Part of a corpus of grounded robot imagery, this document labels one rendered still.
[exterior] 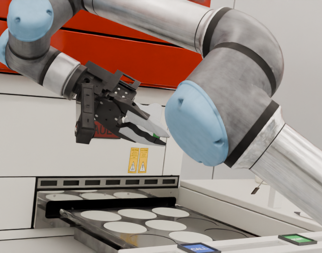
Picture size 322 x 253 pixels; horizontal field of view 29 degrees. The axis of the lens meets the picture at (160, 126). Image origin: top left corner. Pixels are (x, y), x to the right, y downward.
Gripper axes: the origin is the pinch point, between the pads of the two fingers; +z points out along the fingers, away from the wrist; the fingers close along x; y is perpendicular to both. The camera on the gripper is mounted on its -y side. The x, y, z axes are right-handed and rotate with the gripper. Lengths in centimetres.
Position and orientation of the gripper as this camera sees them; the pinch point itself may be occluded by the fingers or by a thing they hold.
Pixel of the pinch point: (159, 139)
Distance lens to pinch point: 117.5
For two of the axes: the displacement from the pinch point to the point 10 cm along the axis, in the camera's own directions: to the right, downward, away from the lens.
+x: -3.0, 5.9, 7.5
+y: 3.9, -6.4, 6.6
